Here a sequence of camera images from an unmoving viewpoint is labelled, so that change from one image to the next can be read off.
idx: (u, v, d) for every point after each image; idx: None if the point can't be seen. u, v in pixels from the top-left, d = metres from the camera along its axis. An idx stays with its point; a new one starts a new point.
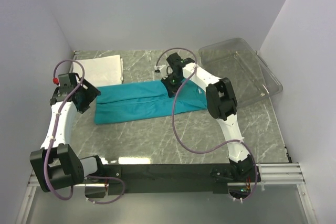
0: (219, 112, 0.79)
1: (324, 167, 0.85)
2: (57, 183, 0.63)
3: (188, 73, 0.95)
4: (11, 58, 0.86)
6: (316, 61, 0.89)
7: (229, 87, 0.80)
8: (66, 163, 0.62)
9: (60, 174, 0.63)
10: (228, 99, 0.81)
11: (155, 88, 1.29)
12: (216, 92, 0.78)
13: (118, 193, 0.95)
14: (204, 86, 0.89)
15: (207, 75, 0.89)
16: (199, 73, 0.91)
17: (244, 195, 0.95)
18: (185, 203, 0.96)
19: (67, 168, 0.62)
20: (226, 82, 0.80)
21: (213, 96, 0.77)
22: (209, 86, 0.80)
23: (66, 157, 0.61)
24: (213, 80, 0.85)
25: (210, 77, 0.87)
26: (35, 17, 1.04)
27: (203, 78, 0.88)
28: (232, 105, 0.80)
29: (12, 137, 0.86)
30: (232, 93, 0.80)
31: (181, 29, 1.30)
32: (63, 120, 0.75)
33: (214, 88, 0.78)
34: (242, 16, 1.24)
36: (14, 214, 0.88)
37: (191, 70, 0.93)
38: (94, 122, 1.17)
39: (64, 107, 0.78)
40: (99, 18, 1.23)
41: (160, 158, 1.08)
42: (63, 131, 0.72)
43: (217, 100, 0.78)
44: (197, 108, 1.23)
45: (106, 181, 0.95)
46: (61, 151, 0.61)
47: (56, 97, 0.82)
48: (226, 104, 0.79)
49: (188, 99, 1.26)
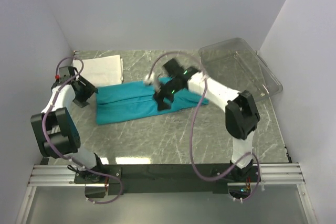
0: (241, 130, 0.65)
1: (324, 167, 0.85)
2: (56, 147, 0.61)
3: (197, 86, 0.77)
4: (11, 58, 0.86)
6: (316, 60, 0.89)
7: (252, 101, 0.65)
8: (64, 124, 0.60)
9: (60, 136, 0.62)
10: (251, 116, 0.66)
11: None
12: (239, 109, 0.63)
13: (116, 194, 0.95)
14: (220, 105, 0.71)
15: (221, 88, 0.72)
16: (210, 87, 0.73)
17: (243, 195, 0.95)
18: (185, 203, 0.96)
19: (64, 129, 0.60)
20: (246, 96, 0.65)
21: (236, 115, 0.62)
22: (230, 103, 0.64)
23: (64, 118, 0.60)
24: (230, 95, 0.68)
25: (226, 91, 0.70)
26: (35, 17, 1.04)
27: (217, 94, 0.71)
28: (255, 120, 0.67)
29: (11, 137, 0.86)
30: (254, 107, 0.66)
31: (181, 29, 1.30)
32: (61, 95, 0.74)
33: (237, 106, 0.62)
34: (242, 16, 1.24)
36: (14, 213, 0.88)
37: (200, 82, 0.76)
38: (96, 123, 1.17)
39: (63, 87, 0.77)
40: (99, 18, 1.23)
41: (160, 157, 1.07)
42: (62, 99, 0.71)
43: (241, 119, 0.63)
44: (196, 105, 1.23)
45: (106, 181, 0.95)
46: (58, 112, 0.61)
47: (57, 84, 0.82)
48: (248, 121, 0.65)
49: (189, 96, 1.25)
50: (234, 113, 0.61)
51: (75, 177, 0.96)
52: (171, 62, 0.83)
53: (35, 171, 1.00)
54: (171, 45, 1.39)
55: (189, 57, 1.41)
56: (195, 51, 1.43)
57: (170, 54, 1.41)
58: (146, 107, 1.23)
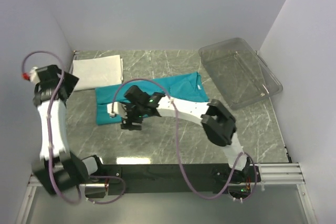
0: (225, 138, 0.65)
1: (324, 167, 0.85)
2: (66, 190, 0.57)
3: (166, 110, 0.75)
4: (11, 58, 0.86)
6: (316, 60, 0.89)
7: (222, 107, 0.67)
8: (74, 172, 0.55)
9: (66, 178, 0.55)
10: (228, 121, 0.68)
11: (155, 86, 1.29)
12: (213, 119, 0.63)
13: (118, 193, 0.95)
14: (196, 120, 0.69)
15: (189, 105, 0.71)
16: (178, 106, 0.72)
17: (244, 195, 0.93)
18: (185, 203, 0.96)
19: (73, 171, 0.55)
20: (216, 104, 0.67)
21: (214, 127, 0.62)
22: (203, 117, 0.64)
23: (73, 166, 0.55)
24: (201, 109, 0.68)
25: (197, 106, 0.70)
26: (35, 17, 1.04)
27: (188, 111, 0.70)
28: (232, 123, 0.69)
29: (11, 137, 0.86)
30: (227, 112, 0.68)
31: (181, 29, 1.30)
32: (55, 123, 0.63)
33: (210, 116, 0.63)
34: (242, 16, 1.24)
36: (15, 213, 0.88)
37: (168, 105, 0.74)
38: (95, 123, 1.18)
39: (53, 108, 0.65)
40: (99, 18, 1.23)
41: (160, 158, 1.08)
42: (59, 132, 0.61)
43: (219, 127, 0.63)
44: None
45: (106, 181, 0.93)
46: (64, 156, 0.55)
47: (40, 96, 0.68)
48: (226, 127, 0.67)
49: (188, 96, 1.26)
50: (211, 125, 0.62)
51: None
52: (133, 92, 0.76)
53: None
54: (171, 45, 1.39)
55: (189, 57, 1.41)
56: (195, 51, 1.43)
57: (170, 54, 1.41)
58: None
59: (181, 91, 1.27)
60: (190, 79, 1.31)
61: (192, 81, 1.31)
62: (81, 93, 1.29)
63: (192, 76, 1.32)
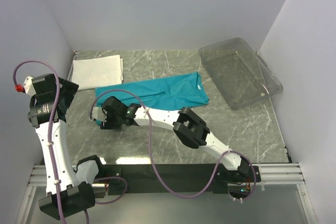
0: (196, 140, 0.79)
1: (324, 167, 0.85)
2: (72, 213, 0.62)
3: (143, 119, 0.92)
4: (11, 58, 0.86)
6: (316, 60, 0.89)
7: (191, 113, 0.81)
8: (80, 202, 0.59)
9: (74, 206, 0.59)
10: (199, 125, 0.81)
11: (155, 86, 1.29)
12: (183, 125, 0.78)
13: (119, 194, 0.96)
14: (167, 126, 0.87)
15: (163, 114, 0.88)
16: (153, 116, 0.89)
17: (243, 195, 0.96)
18: (185, 203, 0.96)
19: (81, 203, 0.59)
20: (186, 111, 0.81)
21: (184, 132, 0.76)
22: (174, 124, 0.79)
23: (79, 198, 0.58)
24: (173, 117, 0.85)
25: (168, 114, 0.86)
26: (35, 17, 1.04)
27: (162, 119, 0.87)
28: (204, 126, 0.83)
29: (12, 138, 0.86)
30: (196, 117, 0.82)
31: (180, 29, 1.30)
32: (59, 153, 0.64)
33: (179, 123, 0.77)
34: (242, 16, 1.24)
36: (15, 213, 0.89)
37: (144, 115, 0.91)
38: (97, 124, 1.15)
39: (53, 132, 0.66)
40: (99, 18, 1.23)
41: (160, 158, 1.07)
42: (64, 163, 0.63)
43: (189, 131, 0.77)
44: (197, 105, 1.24)
45: (106, 182, 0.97)
46: (72, 191, 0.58)
47: (37, 115, 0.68)
48: (198, 130, 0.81)
49: (188, 96, 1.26)
50: (181, 130, 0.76)
51: None
52: (111, 104, 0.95)
53: (35, 171, 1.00)
54: (170, 45, 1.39)
55: (189, 56, 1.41)
56: (195, 51, 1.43)
57: (170, 54, 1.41)
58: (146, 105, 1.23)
59: (181, 91, 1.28)
60: (190, 79, 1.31)
61: (192, 81, 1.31)
62: (81, 93, 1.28)
63: (192, 76, 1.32)
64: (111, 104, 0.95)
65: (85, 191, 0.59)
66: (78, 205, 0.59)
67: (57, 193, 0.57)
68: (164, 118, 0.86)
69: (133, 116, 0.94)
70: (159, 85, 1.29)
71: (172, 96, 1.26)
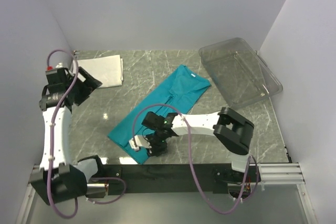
0: (243, 144, 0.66)
1: (324, 167, 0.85)
2: (60, 197, 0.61)
3: (181, 128, 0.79)
4: (10, 58, 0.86)
6: (316, 61, 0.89)
7: (233, 114, 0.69)
8: (69, 181, 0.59)
9: (63, 189, 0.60)
10: (244, 126, 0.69)
11: (159, 96, 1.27)
12: (226, 127, 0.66)
13: (119, 194, 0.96)
14: (208, 131, 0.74)
15: (201, 118, 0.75)
16: (190, 123, 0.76)
17: (243, 195, 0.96)
18: (185, 203, 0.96)
19: (70, 184, 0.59)
20: (227, 112, 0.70)
21: (228, 136, 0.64)
22: (214, 128, 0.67)
23: (69, 177, 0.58)
24: (213, 120, 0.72)
25: (207, 118, 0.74)
26: (35, 17, 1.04)
27: (200, 124, 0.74)
28: (251, 127, 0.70)
29: (11, 138, 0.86)
30: (240, 117, 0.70)
31: (180, 29, 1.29)
32: (59, 134, 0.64)
33: (222, 126, 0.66)
34: (242, 16, 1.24)
36: (14, 214, 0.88)
37: (181, 123, 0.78)
38: (138, 163, 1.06)
39: (58, 115, 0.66)
40: (99, 18, 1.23)
41: (160, 157, 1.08)
42: (61, 143, 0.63)
43: (234, 134, 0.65)
44: (203, 90, 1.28)
45: (106, 181, 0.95)
46: (63, 170, 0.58)
47: (46, 100, 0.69)
48: (243, 132, 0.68)
49: (192, 87, 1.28)
50: (224, 134, 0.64)
51: None
52: (148, 117, 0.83)
53: (35, 171, 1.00)
54: (170, 45, 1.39)
55: (189, 56, 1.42)
56: (195, 51, 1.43)
57: (170, 54, 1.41)
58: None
59: (183, 86, 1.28)
60: (181, 73, 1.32)
61: (184, 72, 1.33)
62: None
63: (180, 70, 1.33)
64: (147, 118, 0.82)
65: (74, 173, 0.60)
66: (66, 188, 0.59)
67: (48, 170, 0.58)
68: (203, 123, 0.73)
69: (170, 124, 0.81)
70: (161, 95, 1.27)
71: (180, 96, 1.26)
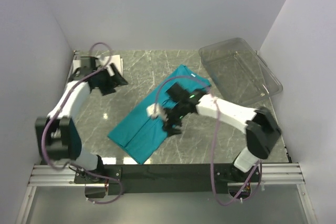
0: (268, 150, 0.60)
1: (324, 167, 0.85)
2: (52, 155, 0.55)
3: (208, 109, 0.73)
4: (10, 58, 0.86)
6: (316, 60, 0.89)
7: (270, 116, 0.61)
8: (66, 135, 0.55)
9: (59, 146, 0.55)
10: (274, 132, 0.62)
11: (159, 96, 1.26)
12: (259, 127, 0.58)
13: (117, 194, 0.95)
14: (237, 126, 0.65)
15: (235, 109, 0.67)
16: (221, 109, 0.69)
17: (243, 195, 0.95)
18: (185, 204, 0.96)
19: (66, 139, 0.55)
20: (264, 112, 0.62)
21: (258, 135, 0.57)
22: (247, 123, 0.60)
23: (66, 129, 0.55)
24: (248, 115, 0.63)
25: (241, 110, 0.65)
26: (35, 17, 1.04)
27: (232, 114, 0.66)
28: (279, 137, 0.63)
29: (11, 138, 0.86)
30: (274, 123, 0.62)
31: (180, 29, 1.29)
32: (72, 98, 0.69)
33: (256, 124, 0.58)
34: (242, 16, 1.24)
36: (15, 214, 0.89)
37: (210, 105, 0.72)
38: (138, 163, 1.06)
39: (77, 86, 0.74)
40: (99, 18, 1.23)
41: (160, 158, 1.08)
42: (72, 104, 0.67)
43: (264, 137, 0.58)
44: None
45: (106, 182, 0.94)
46: (63, 121, 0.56)
47: (74, 77, 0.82)
48: (271, 138, 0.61)
49: (192, 86, 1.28)
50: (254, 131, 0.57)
51: (75, 177, 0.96)
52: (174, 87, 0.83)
53: (35, 171, 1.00)
54: (170, 45, 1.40)
55: (189, 56, 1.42)
56: (195, 51, 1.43)
57: (170, 54, 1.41)
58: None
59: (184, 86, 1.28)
60: (181, 73, 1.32)
61: (184, 72, 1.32)
62: None
63: (180, 70, 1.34)
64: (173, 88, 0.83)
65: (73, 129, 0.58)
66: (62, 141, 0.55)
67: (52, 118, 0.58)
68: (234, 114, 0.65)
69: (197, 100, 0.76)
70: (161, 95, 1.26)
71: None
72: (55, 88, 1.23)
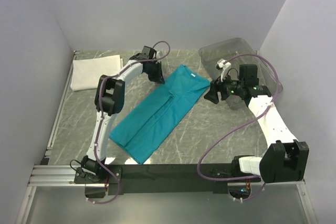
0: (273, 178, 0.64)
1: (324, 167, 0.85)
2: (103, 103, 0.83)
3: (256, 109, 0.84)
4: (10, 58, 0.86)
6: (316, 61, 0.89)
7: (302, 156, 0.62)
8: (117, 93, 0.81)
9: (109, 99, 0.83)
10: (293, 172, 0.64)
11: (158, 96, 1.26)
12: (283, 155, 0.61)
13: (114, 194, 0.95)
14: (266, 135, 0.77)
15: (278, 124, 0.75)
16: (267, 116, 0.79)
17: (244, 195, 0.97)
18: (185, 203, 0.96)
19: (115, 96, 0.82)
20: (302, 150, 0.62)
21: (276, 158, 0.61)
22: (277, 144, 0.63)
23: (118, 89, 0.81)
24: (284, 136, 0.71)
25: (282, 129, 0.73)
26: (35, 17, 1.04)
27: (271, 127, 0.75)
28: (295, 179, 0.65)
29: (11, 138, 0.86)
30: (302, 164, 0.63)
31: (181, 29, 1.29)
32: (128, 70, 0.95)
33: (284, 151, 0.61)
34: (242, 16, 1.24)
36: (15, 214, 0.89)
37: (262, 106, 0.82)
38: (138, 163, 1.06)
39: (135, 64, 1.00)
40: (100, 18, 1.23)
41: (160, 158, 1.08)
42: (126, 74, 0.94)
43: (280, 167, 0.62)
44: (203, 90, 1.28)
45: (106, 181, 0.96)
46: (117, 83, 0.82)
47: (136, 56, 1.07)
48: (286, 173, 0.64)
49: (192, 86, 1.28)
50: (274, 153, 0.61)
51: (75, 177, 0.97)
52: (249, 67, 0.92)
53: (35, 171, 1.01)
54: (170, 45, 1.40)
55: (189, 56, 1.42)
56: (195, 51, 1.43)
57: (170, 54, 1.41)
58: (170, 122, 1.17)
59: (183, 86, 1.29)
60: (181, 73, 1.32)
61: (184, 72, 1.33)
62: (81, 93, 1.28)
63: (181, 70, 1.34)
64: (247, 67, 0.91)
65: (123, 91, 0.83)
66: (113, 96, 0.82)
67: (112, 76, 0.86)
68: (274, 129, 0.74)
69: (256, 95, 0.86)
70: (161, 95, 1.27)
71: (180, 96, 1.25)
72: (55, 88, 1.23)
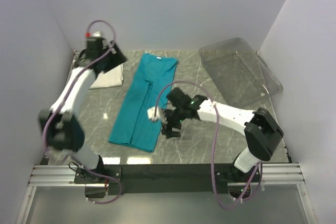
0: (267, 152, 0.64)
1: (324, 167, 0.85)
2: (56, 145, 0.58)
3: (207, 114, 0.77)
4: (10, 57, 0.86)
6: (316, 61, 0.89)
7: (269, 116, 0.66)
8: (69, 128, 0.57)
9: (61, 138, 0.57)
10: (274, 134, 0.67)
11: (138, 87, 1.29)
12: (258, 129, 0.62)
13: (116, 194, 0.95)
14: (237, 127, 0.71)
15: (233, 112, 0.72)
16: (220, 113, 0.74)
17: (244, 194, 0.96)
18: (185, 203, 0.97)
19: (68, 130, 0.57)
20: (263, 114, 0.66)
21: (255, 135, 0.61)
22: (247, 126, 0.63)
23: (69, 125, 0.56)
24: (245, 117, 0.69)
25: (240, 113, 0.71)
26: (35, 17, 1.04)
27: (231, 117, 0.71)
28: (279, 137, 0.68)
29: (11, 138, 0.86)
30: (275, 124, 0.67)
31: (181, 29, 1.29)
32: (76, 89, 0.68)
33: (255, 126, 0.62)
34: (242, 16, 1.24)
36: (15, 213, 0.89)
37: (210, 108, 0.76)
38: (150, 151, 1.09)
39: (82, 74, 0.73)
40: (100, 18, 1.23)
41: (160, 157, 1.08)
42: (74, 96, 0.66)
43: (262, 139, 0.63)
44: (173, 67, 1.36)
45: (106, 182, 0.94)
46: (65, 116, 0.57)
47: (80, 62, 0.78)
48: (272, 139, 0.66)
49: (163, 68, 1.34)
50: (249, 132, 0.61)
51: (75, 177, 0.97)
52: (174, 91, 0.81)
53: (35, 171, 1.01)
54: (170, 45, 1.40)
55: (189, 56, 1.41)
56: (195, 51, 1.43)
57: (170, 54, 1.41)
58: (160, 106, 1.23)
59: (155, 71, 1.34)
60: (148, 61, 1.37)
61: (149, 59, 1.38)
62: None
63: (144, 57, 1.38)
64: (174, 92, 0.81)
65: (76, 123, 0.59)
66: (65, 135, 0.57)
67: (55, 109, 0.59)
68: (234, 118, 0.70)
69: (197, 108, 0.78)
70: (140, 86, 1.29)
71: (157, 79, 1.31)
72: (56, 88, 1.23)
